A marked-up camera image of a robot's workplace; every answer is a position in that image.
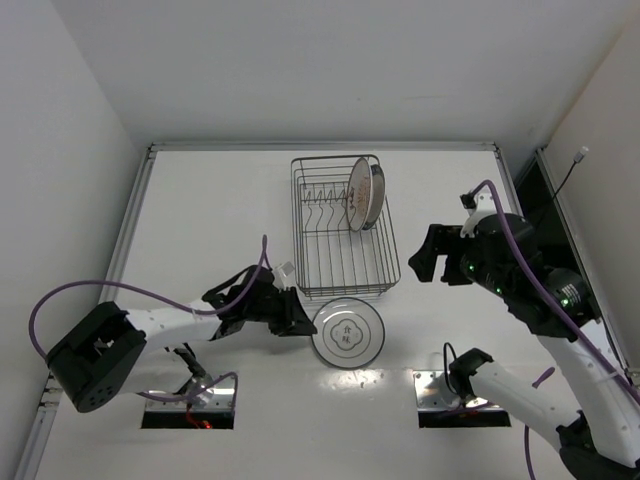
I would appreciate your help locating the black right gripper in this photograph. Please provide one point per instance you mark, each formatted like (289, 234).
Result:
(447, 253)

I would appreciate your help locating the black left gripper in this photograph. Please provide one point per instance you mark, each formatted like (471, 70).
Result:
(288, 310)

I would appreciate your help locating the white plate thin green rim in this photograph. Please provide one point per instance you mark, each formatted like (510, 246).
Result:
(350, 333)

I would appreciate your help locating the orange sunburst plate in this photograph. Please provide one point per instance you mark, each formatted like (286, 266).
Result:
(358, 195)

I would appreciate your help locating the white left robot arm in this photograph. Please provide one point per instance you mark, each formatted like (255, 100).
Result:
(95, 360)

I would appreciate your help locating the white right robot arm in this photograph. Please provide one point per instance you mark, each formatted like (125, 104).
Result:
(597, 439)

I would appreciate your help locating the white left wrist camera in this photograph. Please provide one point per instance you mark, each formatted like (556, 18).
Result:
(284, 276)

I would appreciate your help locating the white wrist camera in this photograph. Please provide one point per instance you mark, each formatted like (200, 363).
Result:
(284, 276)
(478, 208)

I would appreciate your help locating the grey wire dish rack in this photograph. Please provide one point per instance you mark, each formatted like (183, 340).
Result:
(331, 257)

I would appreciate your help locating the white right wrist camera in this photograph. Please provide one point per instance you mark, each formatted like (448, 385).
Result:
(478, 208)

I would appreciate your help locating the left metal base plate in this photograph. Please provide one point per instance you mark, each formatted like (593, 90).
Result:
(208, 394)

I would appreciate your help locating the metal base plate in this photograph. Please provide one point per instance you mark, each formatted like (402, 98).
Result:
(208, 394)
(432, 395)

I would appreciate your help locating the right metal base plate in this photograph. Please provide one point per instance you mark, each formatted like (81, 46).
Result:
(432, 395)

